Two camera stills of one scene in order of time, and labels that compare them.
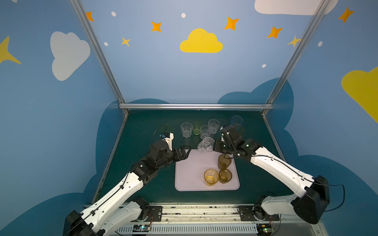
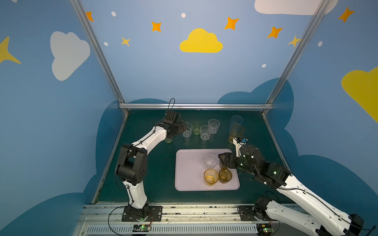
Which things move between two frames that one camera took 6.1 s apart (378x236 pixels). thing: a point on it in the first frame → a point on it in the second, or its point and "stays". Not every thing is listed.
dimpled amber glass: x=224 y=161 stays
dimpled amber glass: x=225 y=176 stays
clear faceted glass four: x=214 y=124 stays
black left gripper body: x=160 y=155 → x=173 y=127
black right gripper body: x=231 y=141 → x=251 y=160
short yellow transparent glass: x=211 y=177 stays
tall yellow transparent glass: x=240 y=130 stays
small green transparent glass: x=196 y=127 stays
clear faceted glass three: x=206 y=145 → x=210 y=161
